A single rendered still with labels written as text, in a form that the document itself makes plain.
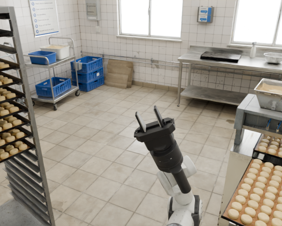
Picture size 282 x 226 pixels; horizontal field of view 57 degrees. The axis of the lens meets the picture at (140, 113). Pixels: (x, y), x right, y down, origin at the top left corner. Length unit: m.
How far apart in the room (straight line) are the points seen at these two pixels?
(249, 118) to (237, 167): 0.38
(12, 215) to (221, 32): 4.16
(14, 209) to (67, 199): 0.50
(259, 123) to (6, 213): 2.19
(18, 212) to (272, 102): 2.21
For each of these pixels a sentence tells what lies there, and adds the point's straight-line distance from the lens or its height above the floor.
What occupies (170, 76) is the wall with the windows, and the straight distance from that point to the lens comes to 5.45.
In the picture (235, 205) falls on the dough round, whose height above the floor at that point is 0.92.
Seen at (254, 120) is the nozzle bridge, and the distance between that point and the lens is 1.97.
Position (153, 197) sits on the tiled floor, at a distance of 2.77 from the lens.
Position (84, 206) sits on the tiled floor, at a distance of 2.74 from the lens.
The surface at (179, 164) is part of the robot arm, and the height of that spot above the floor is 1.41.
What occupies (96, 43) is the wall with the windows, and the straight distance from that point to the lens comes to 6.16.
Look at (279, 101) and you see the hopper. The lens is 1.86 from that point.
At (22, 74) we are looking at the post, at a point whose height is 1.46.
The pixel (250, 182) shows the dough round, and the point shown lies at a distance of 1.63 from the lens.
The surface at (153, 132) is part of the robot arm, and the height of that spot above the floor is 1.53.
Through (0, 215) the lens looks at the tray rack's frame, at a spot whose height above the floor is 0.15.
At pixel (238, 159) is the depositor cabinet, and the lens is 2.05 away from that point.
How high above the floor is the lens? 1.89
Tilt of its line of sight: 25 degrees down
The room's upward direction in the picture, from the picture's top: straight up
